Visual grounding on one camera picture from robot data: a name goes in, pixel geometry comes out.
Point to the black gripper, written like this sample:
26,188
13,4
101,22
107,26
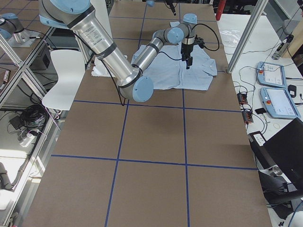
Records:
186,49

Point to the light blue button-up shirt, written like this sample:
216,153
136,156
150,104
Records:
161,59

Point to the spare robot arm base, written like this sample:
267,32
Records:
13,31

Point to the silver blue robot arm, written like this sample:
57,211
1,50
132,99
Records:
168,3
80,17

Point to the clear plastic bag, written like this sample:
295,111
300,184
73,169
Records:
230,37

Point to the red fire extinguisher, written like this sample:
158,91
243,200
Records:
220,9

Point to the upper blue teach pendant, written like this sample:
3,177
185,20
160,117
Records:
270,74

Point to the blue teach pendant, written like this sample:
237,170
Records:
278,103
270,74

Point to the lower blue teach pendant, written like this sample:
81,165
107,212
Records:
278,103

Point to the white plastic chair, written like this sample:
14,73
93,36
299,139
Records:
70,68

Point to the black laptop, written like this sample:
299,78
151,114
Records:
284,149

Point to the white power strip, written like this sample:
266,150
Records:
28,139

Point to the grey aluminium post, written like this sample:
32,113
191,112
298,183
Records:
259,8

